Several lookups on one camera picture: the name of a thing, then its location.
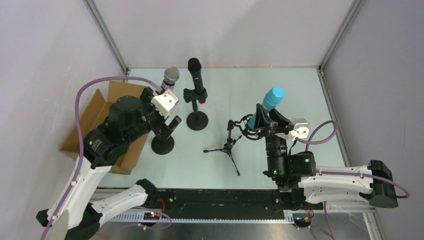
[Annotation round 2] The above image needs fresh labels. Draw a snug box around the black round-base mic stand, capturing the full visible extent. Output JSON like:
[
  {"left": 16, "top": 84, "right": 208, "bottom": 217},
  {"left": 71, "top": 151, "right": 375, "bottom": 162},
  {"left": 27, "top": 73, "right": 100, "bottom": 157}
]
[{"left": 151, "top": 132, "right": 175, "bottom": 155}]

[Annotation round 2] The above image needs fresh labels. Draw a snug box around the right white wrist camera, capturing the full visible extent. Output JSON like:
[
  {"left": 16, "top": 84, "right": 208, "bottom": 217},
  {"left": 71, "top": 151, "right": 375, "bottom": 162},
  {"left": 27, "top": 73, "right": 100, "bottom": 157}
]
[{"left": 276, "top": 118, "right": 310, "bottom": 141}]

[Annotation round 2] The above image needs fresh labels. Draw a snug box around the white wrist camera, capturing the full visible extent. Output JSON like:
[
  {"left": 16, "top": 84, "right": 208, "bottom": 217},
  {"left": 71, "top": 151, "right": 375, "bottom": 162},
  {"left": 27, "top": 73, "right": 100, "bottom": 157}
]
[
  {"left": 276, "top": 118, "right": 310, "bottom": 141},
  {"left": 151, "top": 89, "right": 179, "bottom": 119}
]

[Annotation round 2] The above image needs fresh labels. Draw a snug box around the black tripod shock-mount stand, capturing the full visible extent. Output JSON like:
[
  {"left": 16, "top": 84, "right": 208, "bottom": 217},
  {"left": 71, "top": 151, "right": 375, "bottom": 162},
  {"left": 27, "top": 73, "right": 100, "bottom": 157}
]
[{"left": 203, "top": 114, "right": 261, "bottom": 177}]

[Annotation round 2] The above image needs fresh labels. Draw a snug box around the purple glitter microphone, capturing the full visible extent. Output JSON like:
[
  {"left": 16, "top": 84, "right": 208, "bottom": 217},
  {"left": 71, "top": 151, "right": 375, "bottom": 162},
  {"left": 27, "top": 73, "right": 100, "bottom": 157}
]
[{"left": 160, "top": 66, "right": 180, "bottom": 94}]

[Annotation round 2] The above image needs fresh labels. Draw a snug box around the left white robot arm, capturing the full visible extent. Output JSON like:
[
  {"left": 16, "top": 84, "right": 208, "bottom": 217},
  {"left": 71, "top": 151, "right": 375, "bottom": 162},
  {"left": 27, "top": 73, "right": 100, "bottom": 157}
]
[{"left": 36, "top": 87, "right": 181, "bottom": 240}]

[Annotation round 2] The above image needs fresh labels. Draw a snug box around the teal blue microphone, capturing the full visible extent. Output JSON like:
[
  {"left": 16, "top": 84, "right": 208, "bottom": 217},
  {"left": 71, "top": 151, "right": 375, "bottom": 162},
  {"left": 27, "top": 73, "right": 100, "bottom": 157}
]
[{"left": 261, "top": 86, "right": 285, "bottom": 116}]

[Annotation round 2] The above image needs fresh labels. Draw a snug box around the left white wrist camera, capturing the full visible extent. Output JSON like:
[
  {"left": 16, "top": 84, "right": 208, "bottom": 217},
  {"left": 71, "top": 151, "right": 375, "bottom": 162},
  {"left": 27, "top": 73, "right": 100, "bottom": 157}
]
[{"left": 151, "top": 89, "right": 179, "bottom": 119}]

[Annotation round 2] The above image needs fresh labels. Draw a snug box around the black orange-ring microphone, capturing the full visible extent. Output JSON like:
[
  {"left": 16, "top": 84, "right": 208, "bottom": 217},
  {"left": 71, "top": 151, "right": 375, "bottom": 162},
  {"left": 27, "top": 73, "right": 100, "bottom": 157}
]
[{"left": 187, "top": 57, "right": 208, "bottom": 105}]

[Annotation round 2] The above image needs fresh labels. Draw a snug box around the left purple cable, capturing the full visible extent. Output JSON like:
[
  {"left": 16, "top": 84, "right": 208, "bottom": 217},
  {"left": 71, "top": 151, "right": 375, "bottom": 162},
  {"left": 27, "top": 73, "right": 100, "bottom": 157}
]
[{"left": 39, "top": 76, "right": 163, "bottom": 240}]

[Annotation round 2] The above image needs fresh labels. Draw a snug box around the brown cardboard box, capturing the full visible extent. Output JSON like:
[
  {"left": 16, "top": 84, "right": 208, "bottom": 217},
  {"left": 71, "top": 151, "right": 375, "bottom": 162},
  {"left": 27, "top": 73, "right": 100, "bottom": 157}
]
[{"left": 60, "top": 81, "right": 148, "bottom": 175}]

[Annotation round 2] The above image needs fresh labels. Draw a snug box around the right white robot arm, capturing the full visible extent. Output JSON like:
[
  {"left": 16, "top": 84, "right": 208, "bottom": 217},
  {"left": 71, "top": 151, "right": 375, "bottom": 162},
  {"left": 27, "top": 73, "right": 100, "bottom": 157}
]
[{"left": 253, "top": 103, "right": 399, "bottom": 209}]

